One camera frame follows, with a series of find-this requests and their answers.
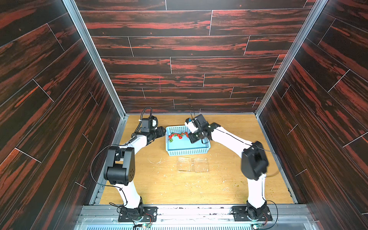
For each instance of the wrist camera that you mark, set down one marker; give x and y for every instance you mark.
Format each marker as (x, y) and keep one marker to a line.
(190, 124)
(148, 124)

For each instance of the strawberries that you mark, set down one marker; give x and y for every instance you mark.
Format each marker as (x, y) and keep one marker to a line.
(178, 135)

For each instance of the clear plastic clamshell container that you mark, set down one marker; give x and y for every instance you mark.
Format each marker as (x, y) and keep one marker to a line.
(187, 164)

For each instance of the light blue plastic basket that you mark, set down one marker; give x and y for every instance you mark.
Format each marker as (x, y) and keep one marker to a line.
(184, 146)

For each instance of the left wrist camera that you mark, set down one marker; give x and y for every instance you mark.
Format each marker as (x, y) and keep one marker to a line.
(148, 124)

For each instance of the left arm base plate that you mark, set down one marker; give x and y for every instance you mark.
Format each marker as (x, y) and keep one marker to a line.
(141, 214)

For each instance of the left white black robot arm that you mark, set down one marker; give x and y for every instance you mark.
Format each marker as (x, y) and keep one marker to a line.
(120, 168)

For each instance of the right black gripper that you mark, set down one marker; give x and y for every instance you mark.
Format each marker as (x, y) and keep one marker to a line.
(198, 135)

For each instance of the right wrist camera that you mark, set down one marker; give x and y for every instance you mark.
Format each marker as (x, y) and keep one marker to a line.
(190, 124)

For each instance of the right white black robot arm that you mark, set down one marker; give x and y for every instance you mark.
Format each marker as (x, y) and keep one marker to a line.
(254, 162)

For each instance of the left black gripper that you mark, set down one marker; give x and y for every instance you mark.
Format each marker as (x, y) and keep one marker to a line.
(160, 132)

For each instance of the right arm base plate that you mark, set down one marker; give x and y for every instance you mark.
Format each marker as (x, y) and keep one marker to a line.
(249, 213)

